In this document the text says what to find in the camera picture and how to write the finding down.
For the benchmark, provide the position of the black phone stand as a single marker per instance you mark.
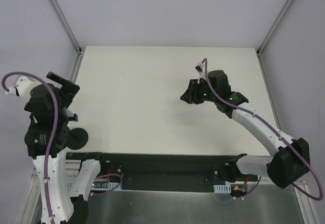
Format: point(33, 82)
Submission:
point(76, 138)

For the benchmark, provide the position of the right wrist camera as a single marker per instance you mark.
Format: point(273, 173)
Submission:
point(200, 68)

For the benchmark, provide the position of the right aluminium frame post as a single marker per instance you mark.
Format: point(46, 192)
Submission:
point(276, 23)

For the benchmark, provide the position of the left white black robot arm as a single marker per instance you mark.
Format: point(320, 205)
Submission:
point(47, 139)

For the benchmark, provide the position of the white cable duct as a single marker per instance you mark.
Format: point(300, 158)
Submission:
point(99, 186)
point(222, 189)

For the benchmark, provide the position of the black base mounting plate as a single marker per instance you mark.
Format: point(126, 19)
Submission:
point(158, 172)

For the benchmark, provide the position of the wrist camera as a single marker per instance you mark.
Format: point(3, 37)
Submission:
point(21, 85)
point(200, 68)

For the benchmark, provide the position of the left white cable duct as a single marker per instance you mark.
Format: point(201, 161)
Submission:
point(99, 186)

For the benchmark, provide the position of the purple smartphone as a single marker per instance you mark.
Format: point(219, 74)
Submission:
point(67, 112)

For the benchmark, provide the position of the aluminium frame post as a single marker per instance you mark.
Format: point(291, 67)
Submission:
point(65, 25)
point(276, 23)

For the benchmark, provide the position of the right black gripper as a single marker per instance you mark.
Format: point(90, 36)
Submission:
point(194, 92)

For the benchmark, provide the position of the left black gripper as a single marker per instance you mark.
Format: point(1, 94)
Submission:
point(67, 87)

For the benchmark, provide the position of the left aluminium frame post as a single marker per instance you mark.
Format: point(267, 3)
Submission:
point(65, 25)

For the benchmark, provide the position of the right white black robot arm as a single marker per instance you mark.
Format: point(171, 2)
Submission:
point(288, 158)

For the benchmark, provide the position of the right white cable duct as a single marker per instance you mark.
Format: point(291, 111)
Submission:
point(222, 189)

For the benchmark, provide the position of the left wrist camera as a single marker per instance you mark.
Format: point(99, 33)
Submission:
point(21, 85)

